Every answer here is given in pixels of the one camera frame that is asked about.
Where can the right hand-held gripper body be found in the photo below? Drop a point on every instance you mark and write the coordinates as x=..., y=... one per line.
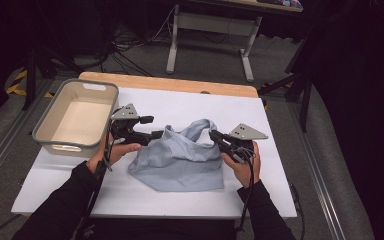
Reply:
x=246, y=134

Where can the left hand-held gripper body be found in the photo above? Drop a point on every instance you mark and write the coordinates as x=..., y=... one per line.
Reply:
x=126, y=115

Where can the light blue tank top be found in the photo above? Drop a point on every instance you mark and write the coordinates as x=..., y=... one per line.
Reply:
x=180, y=160

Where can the beige plastic basket grey rim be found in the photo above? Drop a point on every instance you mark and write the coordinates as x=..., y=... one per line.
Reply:
x=80, y=123

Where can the person's right hand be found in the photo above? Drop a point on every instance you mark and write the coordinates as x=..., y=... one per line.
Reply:
x=245, y=171

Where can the person's left hand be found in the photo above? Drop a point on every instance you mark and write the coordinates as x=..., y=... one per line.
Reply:
x=116, y=153

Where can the black metal stand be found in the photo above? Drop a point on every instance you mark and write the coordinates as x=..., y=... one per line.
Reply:
x=305, y=103

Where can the white table cover sheet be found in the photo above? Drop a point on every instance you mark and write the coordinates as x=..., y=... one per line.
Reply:
x=180, y=206

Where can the yellow black hazard tape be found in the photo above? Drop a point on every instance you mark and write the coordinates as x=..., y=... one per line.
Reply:
x=20, y=76

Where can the dark curtain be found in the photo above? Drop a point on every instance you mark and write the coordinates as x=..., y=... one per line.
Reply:
x=363, y=66

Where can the colourful item on desk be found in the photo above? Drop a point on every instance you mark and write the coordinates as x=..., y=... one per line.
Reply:
x=286, y=3

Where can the metal floor rail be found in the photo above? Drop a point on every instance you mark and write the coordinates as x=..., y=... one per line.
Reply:
x=0, y=156
x=316, y=186

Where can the white desk frame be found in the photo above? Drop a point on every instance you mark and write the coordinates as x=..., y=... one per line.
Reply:
x=213, y=23

